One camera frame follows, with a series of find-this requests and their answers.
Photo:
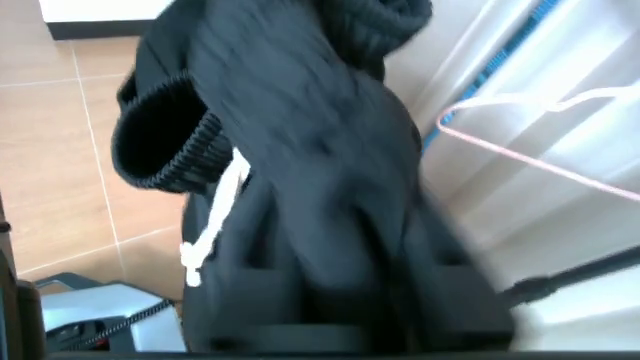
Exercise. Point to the black clothes rack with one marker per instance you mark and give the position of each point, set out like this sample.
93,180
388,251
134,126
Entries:
550,285

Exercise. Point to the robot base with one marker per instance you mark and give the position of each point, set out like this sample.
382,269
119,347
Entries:
100,310

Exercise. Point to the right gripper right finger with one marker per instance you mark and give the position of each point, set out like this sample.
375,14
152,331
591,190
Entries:
465,310

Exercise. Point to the black shorts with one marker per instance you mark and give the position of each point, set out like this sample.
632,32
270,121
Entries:
300,125

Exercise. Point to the pink clothes hanger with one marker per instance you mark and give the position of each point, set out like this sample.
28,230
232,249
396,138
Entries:
525,158

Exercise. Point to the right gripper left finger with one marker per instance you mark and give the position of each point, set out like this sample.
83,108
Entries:
225,310

